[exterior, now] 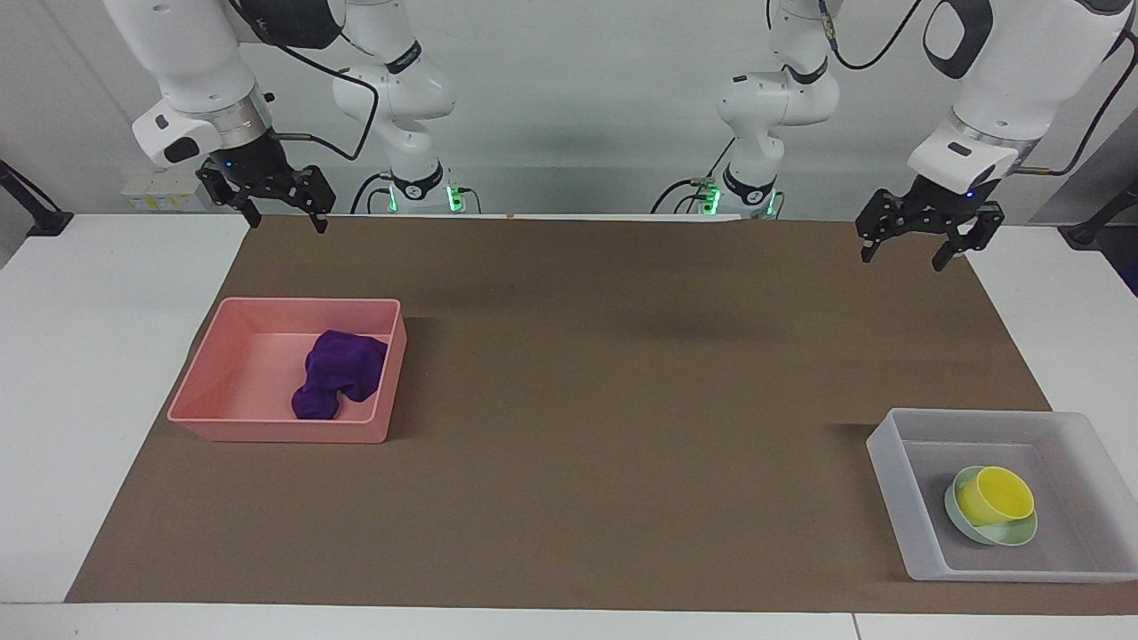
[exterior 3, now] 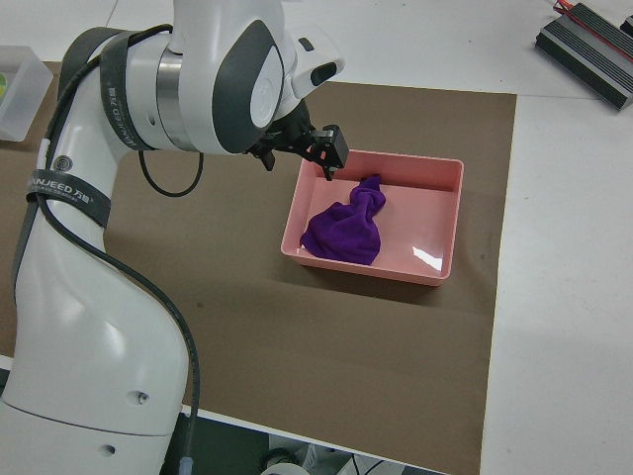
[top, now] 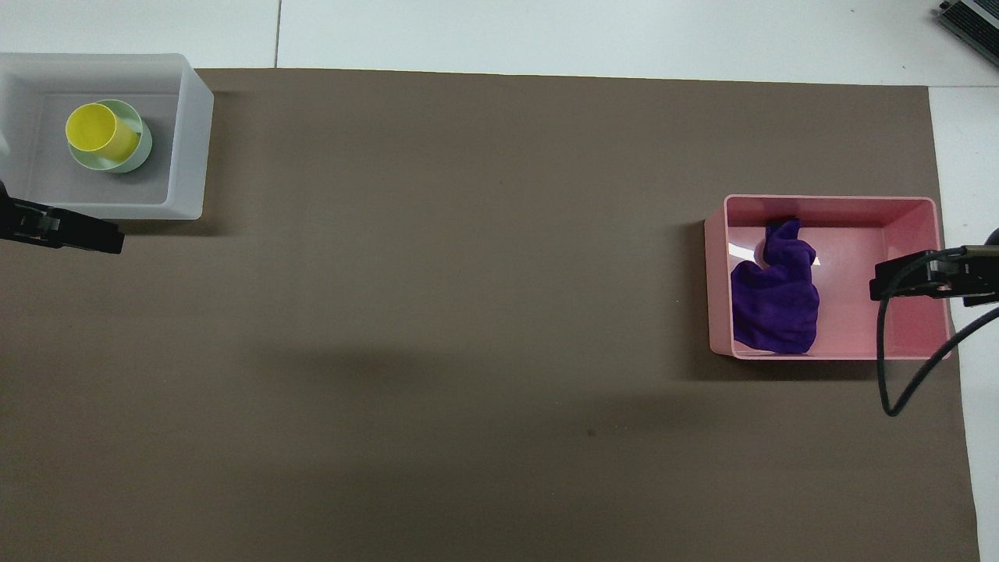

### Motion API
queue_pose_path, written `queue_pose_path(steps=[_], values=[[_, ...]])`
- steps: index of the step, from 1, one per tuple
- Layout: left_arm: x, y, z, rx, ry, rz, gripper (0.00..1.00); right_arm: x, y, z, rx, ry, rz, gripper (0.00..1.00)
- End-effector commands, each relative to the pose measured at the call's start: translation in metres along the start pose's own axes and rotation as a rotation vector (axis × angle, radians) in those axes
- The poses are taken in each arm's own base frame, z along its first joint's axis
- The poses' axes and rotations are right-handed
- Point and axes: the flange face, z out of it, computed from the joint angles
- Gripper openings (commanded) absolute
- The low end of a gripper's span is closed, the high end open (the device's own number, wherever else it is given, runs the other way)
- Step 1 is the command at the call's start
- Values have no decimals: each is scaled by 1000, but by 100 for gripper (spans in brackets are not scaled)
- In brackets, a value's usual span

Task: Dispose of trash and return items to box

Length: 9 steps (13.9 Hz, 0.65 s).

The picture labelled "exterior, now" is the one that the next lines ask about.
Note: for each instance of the light green bowl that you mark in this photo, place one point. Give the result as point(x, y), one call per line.
point(987, 536)

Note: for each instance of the purple cloth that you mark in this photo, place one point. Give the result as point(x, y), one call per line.
point(342, 369)

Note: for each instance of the translucent white plastic box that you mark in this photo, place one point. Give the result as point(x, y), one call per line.
point(1067, 498)

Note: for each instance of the pink plastic box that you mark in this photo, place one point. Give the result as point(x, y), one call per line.
point(258, 356)

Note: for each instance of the yellow cup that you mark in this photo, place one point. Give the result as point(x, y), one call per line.
point(1000, 493)

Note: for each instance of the black stand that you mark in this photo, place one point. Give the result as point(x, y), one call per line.
point(1102, 218)
point(31, 206)

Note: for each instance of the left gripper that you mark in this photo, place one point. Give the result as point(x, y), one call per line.
point(941, 203)

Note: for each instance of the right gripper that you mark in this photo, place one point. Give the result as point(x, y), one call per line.
point(253, 160)

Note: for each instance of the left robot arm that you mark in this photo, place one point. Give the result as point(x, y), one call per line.
point(1022, 80)

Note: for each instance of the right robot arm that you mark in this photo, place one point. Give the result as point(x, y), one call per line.
point(191, 53)

